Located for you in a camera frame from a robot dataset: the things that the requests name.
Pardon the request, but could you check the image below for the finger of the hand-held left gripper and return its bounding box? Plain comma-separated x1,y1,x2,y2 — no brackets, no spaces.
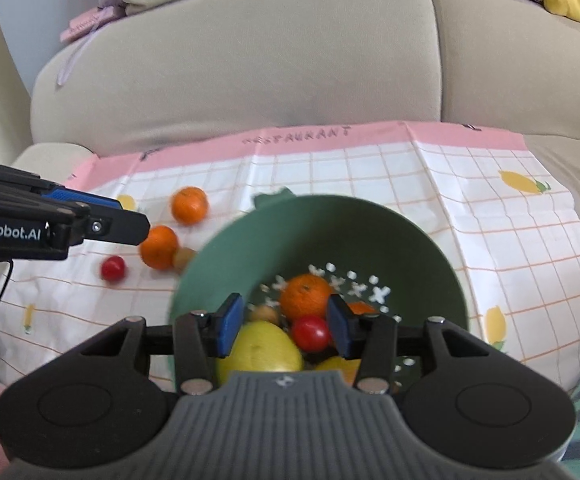
0,156,123,212
0,182,151,247

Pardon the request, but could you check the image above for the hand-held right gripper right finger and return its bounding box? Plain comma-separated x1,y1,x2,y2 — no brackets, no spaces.
326,293,492,395

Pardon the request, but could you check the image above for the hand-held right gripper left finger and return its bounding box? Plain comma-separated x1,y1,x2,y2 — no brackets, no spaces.
89,292,246,395

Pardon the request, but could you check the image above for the red cherry tomato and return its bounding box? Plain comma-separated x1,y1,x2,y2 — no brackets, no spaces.
290,315,333,352
100,255,128,283

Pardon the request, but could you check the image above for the small brown longan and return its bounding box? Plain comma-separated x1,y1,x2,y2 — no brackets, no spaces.
249,305,281,325

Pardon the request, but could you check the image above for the green plastic colander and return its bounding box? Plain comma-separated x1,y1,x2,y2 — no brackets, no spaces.
168,186,469,395

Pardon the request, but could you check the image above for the brown kiwi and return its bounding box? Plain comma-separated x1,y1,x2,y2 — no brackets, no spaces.
172,247,197,271

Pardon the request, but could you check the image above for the pink labelled box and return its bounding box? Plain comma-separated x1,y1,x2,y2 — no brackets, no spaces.
59,2,122,44

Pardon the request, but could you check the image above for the lemon print checked tablecloth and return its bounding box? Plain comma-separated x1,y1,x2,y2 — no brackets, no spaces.
0,120,580,397

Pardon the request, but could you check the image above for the beige sofa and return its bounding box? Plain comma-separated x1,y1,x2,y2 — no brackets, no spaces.
0,0,580,391

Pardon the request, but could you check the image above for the white strap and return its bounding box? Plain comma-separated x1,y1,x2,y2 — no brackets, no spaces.
55,35,98,87

